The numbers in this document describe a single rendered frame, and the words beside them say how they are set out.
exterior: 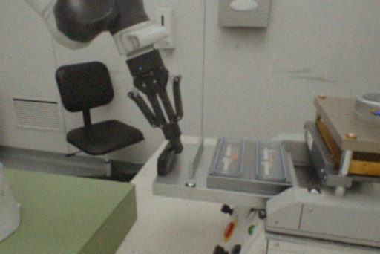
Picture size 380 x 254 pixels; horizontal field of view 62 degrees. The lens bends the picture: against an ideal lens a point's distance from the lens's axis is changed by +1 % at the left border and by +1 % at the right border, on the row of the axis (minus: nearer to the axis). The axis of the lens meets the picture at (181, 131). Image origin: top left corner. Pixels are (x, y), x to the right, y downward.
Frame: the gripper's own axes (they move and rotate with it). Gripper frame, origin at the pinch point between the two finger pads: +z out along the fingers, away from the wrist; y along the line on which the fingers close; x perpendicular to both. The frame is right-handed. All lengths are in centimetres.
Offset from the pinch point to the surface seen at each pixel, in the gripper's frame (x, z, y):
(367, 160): 10.4, 10.0, -35.8
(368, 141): 14.3, 4.6, -35.5
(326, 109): -1.9, 3.4, -32.9
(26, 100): -165, -16, 174
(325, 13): -149, -3, -65
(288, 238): 17.7, 17.7, -19.5
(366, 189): -2.1, 24.2, -37.1
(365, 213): 17.1, 15.7, -32.4
